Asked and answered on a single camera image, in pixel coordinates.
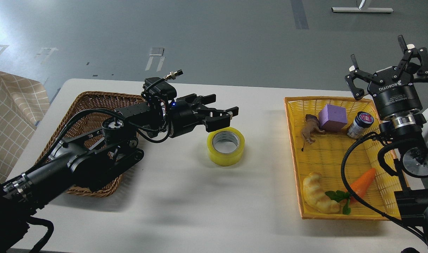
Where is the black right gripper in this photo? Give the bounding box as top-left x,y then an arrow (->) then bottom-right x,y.
345,35 -> 428,121

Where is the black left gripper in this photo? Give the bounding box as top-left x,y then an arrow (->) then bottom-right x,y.
168,93 -> 239,138

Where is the yellow tape roll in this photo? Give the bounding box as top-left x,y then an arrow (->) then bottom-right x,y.
207,127 -> 245,167

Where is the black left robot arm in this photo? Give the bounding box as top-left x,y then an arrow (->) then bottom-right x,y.
0,70 -> 238,253

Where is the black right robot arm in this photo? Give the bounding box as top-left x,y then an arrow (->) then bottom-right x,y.
340,35 -> 428,247

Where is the small jar blue lid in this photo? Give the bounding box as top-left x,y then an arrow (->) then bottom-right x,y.
347,111 -> 375,140

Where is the purple foam block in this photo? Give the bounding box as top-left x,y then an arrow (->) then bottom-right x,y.
318,104 -> 348,132

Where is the white metal stand base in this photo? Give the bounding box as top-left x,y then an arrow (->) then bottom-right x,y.
331,0 -> 394,13

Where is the brown toy lion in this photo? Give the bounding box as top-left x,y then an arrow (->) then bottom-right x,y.
301,114 -> 325,152

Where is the yellow plastic basket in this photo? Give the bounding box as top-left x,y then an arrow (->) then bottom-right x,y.
284,96 -> 402,221

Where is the orange toy carrot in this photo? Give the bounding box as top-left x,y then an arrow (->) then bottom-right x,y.
325,168 -> 376,215

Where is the brown wicker basket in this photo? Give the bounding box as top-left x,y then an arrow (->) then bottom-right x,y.
37,91 -> 145,197

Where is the toy croissant bread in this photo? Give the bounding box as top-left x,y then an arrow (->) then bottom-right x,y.
302,172 -> 340,214

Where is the beige checkered cloth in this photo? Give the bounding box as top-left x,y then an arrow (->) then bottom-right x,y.
0,71 -> 50,182

